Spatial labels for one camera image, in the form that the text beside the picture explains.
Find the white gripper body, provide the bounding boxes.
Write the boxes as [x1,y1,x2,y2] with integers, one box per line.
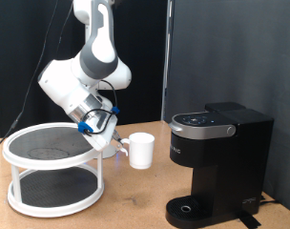
[82,109,119,153]

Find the white ceramic mug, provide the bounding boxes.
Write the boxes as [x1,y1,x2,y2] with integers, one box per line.
[120,132,155,170]

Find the Keurig lid with silver handle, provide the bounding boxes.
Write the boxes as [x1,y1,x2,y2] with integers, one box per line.
[168,111,238,141]

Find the black Keurig coffee machine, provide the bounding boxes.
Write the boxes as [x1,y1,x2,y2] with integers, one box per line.
[165,101,275,229]

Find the white two-tier turntable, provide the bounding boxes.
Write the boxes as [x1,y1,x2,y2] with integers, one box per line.
[2,122,105,219]

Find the black drip tray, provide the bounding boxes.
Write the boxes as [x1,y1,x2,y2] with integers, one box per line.
[165,195,216,229]

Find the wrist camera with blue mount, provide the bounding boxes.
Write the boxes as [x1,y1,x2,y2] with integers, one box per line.
[77,120,94,135]

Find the black camera cable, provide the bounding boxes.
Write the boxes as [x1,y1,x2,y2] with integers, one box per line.
[0,0,119,155]

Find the silver vertical frame pole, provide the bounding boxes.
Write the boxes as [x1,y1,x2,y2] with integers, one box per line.
[161,0,176,122]

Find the black power cord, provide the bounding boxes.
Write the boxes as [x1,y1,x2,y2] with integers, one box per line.
[259,194,280,208]

